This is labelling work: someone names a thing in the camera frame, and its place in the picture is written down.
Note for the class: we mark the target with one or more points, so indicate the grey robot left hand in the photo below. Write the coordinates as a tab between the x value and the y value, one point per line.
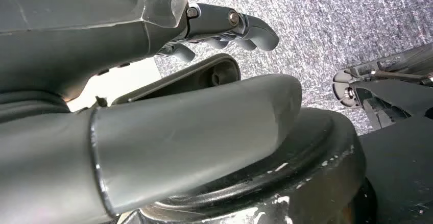
67	46

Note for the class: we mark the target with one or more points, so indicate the white board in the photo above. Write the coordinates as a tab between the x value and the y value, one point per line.
118	84

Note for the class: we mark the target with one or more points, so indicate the black wheeled cart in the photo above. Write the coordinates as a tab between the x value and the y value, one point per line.
399	168

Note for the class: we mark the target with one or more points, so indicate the black bracket with round hole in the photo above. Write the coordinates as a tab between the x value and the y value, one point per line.
220	75

